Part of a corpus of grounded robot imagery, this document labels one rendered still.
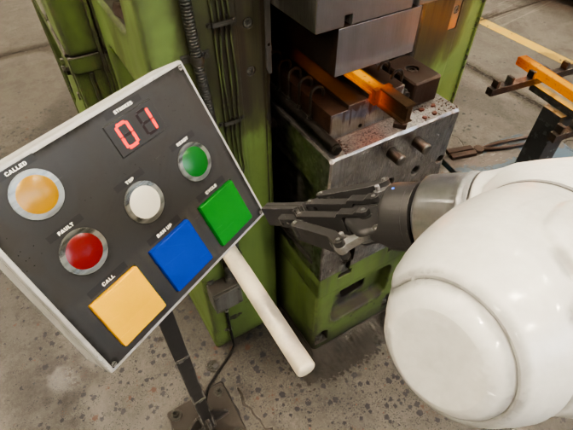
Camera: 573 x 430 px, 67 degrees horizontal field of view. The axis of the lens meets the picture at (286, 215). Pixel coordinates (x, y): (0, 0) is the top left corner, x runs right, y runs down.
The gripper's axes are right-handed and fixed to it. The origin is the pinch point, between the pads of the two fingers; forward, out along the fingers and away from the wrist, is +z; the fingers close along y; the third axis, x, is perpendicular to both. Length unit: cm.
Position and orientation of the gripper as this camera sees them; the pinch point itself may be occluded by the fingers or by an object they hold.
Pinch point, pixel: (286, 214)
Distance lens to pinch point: 59.5
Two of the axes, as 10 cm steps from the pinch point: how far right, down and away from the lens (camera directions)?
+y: 5.6, -6.1, 5.6
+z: -7.2, -0.2, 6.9
